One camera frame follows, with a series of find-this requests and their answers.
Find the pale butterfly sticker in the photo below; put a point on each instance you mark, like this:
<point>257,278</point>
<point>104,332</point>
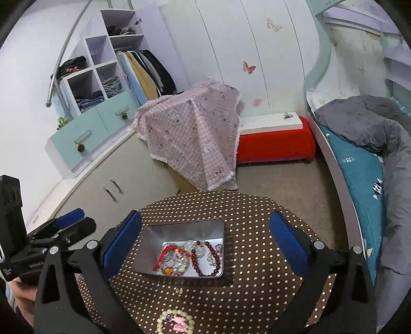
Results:
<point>274,25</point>

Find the brown polka dot tablecloth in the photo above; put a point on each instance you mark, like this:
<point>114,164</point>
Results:
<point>250,289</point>

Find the tan hanging coat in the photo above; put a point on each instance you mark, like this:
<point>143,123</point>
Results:
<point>146,80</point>

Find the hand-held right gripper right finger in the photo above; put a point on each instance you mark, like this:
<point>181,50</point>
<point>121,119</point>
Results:
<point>289,244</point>

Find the pink checked bear cloth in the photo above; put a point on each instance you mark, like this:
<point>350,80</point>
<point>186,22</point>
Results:
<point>192,135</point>

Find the folded dark clothes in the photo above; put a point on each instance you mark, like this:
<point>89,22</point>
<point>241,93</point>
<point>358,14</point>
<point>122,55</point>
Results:
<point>121,30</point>

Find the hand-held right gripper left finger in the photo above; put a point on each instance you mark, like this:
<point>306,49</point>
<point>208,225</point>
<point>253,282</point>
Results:
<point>123,244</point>

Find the curved metal handrail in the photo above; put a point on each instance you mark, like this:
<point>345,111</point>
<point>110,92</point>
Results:
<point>48,103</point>

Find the lavender stepped shelf unit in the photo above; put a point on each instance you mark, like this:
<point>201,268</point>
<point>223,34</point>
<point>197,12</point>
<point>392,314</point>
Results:
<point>93,128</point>

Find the low white cabinet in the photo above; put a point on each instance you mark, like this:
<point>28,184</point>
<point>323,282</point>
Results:
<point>138,173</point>

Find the person's left hand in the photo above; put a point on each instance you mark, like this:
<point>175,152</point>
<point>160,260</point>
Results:
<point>24,298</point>

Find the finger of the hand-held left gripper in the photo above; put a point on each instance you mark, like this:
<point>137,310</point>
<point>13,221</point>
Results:
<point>80,228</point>
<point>69,216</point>

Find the pink butterfly sticker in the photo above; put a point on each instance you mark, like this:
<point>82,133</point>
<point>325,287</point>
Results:
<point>249,66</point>

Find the green ornament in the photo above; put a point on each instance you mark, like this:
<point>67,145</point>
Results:
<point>62,123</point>

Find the teal bedsheet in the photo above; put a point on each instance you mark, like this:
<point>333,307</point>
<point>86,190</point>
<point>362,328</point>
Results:
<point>359,173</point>

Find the folded grey jeans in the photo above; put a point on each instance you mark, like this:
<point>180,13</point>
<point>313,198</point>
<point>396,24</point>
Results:
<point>112,86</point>

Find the black hanging jacket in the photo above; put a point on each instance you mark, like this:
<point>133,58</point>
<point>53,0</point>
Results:
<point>160,74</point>

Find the light blue hanging shirt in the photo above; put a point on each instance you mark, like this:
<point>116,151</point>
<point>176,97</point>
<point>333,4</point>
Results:
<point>135,86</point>

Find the red bench with white top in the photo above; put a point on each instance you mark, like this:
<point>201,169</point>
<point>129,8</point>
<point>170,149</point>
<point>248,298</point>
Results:
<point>273,144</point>

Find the pile of dark clothes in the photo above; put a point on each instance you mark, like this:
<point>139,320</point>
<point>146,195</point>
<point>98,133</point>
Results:
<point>72,66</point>

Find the white wardrobe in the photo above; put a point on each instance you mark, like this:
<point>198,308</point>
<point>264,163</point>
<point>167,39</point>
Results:
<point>218,38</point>

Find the grey duvet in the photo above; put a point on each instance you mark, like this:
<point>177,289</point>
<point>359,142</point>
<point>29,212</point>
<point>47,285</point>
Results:
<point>369,125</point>

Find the grey metal tin box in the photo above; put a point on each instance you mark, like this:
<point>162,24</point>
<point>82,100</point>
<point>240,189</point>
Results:
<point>183,231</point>

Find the folded blue jeans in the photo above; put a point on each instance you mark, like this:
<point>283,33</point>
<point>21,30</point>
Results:
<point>90,102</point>

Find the teal bunk bed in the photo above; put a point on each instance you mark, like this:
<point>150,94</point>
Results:
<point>348,224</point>

